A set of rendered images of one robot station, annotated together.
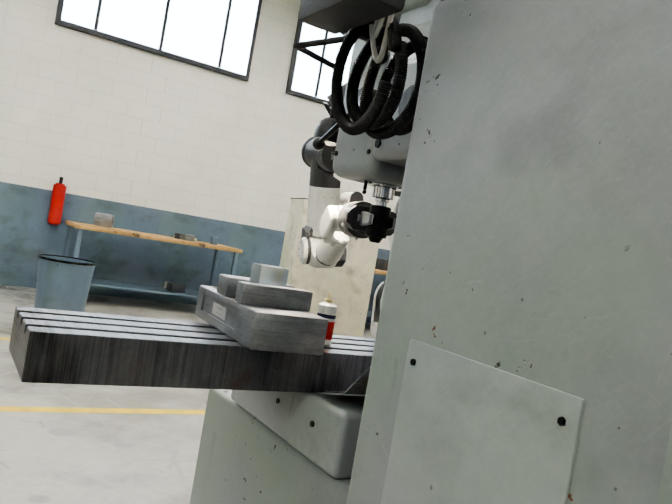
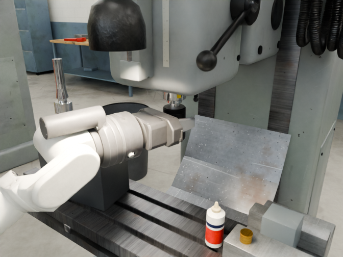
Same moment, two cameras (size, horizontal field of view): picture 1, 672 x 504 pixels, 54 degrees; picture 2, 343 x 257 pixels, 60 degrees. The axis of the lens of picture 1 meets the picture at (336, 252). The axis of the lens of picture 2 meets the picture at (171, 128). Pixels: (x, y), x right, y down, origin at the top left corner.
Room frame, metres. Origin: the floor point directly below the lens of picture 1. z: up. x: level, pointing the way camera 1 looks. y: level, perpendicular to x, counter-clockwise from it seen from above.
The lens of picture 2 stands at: (1.71, 0.45, 1.44)
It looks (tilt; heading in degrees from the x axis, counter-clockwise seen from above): 21 degrees down; 246
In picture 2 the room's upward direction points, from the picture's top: straight up
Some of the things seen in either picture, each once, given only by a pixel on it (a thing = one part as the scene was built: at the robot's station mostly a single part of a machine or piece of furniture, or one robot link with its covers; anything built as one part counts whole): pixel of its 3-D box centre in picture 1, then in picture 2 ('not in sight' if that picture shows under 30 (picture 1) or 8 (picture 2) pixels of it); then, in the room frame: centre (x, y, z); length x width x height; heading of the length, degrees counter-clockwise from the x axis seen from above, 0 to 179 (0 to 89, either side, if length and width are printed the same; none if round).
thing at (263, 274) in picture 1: (268, 280); (281, 228); (1.34, 0.12, 1.07); 0.06 x 0.05 x 0.06; 119
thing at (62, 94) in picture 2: not in sight; (59, 80); (1.66, -0.38, 1.27); 0.03 x 0.03 x 0.11
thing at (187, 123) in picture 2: (365, 218); (184, 125); (1.46, -0.05, 1.23); 0.06 x 0.02 x 0.03; 16
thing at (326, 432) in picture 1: (346, 407); not in sight; (1.47, -0.08, 0.81); 0.50 x 0.35 x 0.12; 31
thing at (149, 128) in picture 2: (365, 221); (138, 133); (1.56, -0.06, 1.23); 0.13 x 0.12 x 0.10; 106
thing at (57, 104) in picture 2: not in sight; (63, 102); (1.66, -0.38, 1.21); 0.05 x 0.05 x 0.01
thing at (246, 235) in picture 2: not in sight; (246, 236); (1.42, 0.12, 1.07); 0.02 x 0.02 x 0.02
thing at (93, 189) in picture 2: not in sight; (83, 160); (1.63, -0.34, 1.05); 0.22 x 0.12 x 0.20; 130
